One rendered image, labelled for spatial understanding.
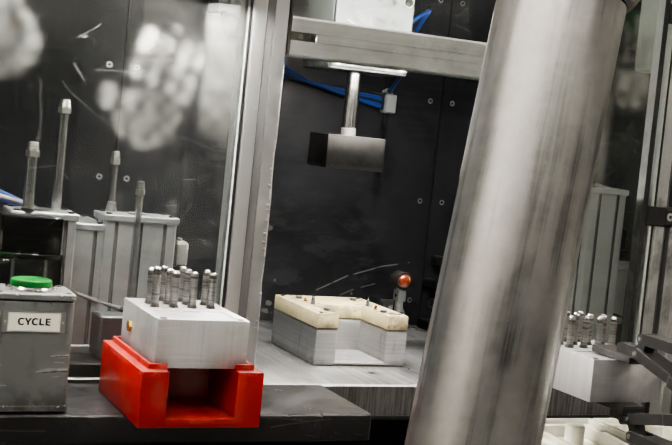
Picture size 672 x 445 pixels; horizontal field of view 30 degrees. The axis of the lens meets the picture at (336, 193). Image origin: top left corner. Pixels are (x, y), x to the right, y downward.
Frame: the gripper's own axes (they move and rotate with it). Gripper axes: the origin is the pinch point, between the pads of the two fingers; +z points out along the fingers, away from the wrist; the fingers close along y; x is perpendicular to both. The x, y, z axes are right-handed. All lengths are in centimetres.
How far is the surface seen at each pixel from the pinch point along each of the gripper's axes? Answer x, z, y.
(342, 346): 16.6, 37.2, -4.6
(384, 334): 14.4, 29.8, -1.4
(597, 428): -5.0, 8.6, -8.3
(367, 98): 6, 60, 29
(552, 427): 0.4, 10.3, -8.6
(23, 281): 66, 7, 7
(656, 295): -20.5, 19.3, 6.8
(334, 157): 20.9, 36.9, 20.7
